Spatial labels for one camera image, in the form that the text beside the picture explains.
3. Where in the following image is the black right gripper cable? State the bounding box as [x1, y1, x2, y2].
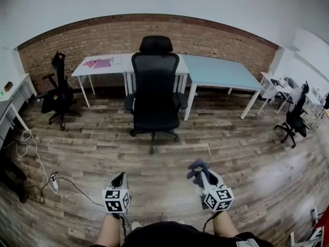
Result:
[203, 211, 221, 233]

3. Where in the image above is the person's left forearm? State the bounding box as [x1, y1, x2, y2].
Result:
[96, 212, 121, 247]

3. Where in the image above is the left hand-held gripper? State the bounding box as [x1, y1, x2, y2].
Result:
[102, 172, 133, 219]

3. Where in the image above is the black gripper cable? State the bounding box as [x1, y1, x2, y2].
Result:
[203, 211, 221, 233]
[117, 213, 129, 244]

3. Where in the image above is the person's black shirt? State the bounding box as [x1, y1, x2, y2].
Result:
[89, 221, 273, 247]

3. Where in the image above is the light blue table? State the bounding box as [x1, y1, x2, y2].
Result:
[181, 54, 265, 120]

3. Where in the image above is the black floor cable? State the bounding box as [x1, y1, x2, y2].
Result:
[25, 172, 108, 208]

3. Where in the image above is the pink cloth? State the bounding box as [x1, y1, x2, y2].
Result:
[82, 57, 114, 70]

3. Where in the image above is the blue cloth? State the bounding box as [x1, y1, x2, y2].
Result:
[188, 158, 211, 187]

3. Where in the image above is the white desk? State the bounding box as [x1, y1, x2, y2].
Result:
[0, 73, 38, 149]
[259, 70, 329, 128]

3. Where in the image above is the person's right forearm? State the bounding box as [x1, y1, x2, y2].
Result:
[212, 209, 241, 241]

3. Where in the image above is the large black mesh office chair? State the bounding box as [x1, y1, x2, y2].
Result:
[124, 36, 188, 155]

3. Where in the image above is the black chair armrest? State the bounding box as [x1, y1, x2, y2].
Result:
[124, 93, 136, 111]
[177, 93, 189, 111]

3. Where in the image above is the white table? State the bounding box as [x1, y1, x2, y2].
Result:
[71, 52, 191, 122]

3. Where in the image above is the white power strip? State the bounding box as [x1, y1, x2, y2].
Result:
[50, 173, 60, 194]

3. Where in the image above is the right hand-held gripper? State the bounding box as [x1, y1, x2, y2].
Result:
[200, 169, 234, 213]

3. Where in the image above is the grey backpack strap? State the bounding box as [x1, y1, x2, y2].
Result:
[235, 237, 267, 247]

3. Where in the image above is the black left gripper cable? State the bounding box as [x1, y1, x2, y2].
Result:
[117, 213, 129, 244]

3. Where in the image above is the red board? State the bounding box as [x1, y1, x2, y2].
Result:
[312, 206, 329, 235]

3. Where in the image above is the grey jacket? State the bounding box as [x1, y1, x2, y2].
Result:
[291, 84, 306, 107]

